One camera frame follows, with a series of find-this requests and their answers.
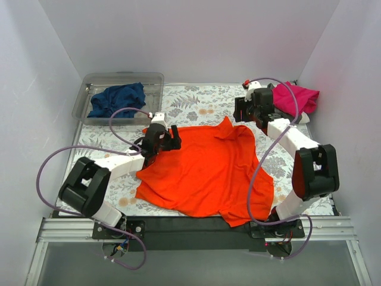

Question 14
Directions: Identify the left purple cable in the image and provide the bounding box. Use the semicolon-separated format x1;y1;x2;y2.
36;107;148;271

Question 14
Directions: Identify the orange t shirt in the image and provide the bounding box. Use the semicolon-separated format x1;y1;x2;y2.
135;117;274;227

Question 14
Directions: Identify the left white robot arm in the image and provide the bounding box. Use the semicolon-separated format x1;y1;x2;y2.
58;123;182;238

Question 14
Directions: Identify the white folded shirt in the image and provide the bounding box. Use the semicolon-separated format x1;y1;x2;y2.
299;113;310;125

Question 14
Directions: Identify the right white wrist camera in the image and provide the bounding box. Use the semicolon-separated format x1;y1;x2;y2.
242;80;262;102

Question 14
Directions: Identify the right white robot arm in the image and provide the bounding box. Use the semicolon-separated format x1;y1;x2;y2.
233;87;339;237

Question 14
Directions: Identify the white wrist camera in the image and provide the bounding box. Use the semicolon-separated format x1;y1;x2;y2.
148;112;167;126
242;80;262;102

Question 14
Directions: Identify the purple cable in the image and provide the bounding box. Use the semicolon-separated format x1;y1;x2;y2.
36;107;148;271
242;77;313;260

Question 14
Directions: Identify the floral table mat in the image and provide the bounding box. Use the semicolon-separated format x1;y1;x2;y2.
58;84;336;217

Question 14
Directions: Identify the clear plastic bin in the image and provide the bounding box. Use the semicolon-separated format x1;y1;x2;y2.
72;72;164;126

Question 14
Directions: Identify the grey folded t shirt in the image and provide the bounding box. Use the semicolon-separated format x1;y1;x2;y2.
267;83;306;125

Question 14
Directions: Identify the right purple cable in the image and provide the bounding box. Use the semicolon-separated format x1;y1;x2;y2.
242;77;313;260

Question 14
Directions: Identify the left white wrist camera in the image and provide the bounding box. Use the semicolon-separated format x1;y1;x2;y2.
148;112;167;126

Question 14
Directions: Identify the pink folded t shirt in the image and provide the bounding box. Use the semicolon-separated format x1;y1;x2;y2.
272;82;320;116

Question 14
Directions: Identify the blue t shirt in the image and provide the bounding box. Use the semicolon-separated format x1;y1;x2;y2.
88;82;146;118

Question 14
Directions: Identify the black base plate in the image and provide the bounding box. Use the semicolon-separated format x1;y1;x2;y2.
92;216;306;253

